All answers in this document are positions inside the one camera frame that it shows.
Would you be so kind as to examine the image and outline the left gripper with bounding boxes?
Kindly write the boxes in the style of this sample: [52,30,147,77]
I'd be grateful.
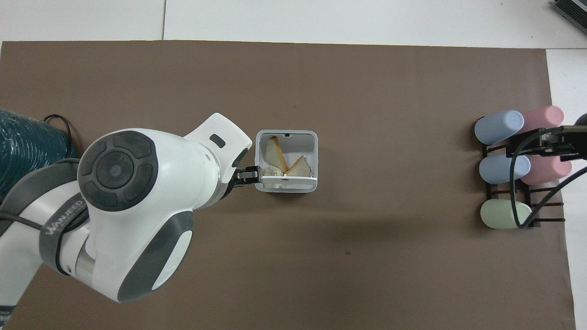
[223,148,250,200]

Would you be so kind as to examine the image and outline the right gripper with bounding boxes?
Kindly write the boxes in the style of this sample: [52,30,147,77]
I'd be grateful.
[506,125,587,161]

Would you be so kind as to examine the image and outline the pink cup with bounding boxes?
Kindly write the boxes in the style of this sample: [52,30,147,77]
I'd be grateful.
[523,105,565,134]
[521,156,573,186]

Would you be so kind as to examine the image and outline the toast slices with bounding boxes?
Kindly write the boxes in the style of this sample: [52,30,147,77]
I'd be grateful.
[266,136,289,173]

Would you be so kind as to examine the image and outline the blue cup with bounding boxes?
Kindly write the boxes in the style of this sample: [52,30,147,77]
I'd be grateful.
[479,154,532,185]
[474,110,525,145]

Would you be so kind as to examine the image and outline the dark cup rack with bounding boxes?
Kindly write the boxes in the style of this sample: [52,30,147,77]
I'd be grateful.
[482,137,565,228]

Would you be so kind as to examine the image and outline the green cup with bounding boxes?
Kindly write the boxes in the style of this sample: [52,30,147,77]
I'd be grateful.
[480,198,532,230]

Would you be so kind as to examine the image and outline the dark grey ribbed device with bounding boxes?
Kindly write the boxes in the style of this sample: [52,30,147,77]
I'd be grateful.
[552,0,587,29]

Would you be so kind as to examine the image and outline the black cable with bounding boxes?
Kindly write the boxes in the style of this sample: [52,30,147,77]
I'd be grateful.
[509,126,587,229]
[0,114,90,276]

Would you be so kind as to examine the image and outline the teal ribbed hose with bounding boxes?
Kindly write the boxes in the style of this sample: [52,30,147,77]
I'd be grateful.
[0,108,77,203]

